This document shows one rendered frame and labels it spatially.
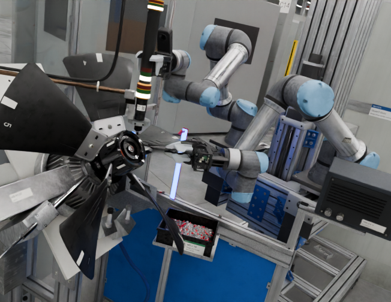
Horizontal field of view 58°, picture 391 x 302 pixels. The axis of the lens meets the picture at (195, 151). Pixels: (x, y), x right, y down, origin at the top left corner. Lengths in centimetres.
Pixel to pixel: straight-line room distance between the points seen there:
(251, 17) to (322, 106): 436
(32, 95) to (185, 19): 339
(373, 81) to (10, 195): 231
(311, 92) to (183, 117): 400
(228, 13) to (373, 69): 295
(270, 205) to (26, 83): 128
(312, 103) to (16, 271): 116
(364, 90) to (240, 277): 163
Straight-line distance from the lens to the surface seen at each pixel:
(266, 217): 183
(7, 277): 140
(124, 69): 121
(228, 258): 157
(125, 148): 102
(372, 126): 273
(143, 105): 110
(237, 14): 536
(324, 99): 126
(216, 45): 160
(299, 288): 240
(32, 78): 94
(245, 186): 126
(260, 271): 155
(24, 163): 116
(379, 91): 270
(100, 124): 112
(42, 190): 102
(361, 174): 128
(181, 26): 419
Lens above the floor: 159
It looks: 20 degrees down
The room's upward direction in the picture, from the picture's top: 12 degrees clockwise
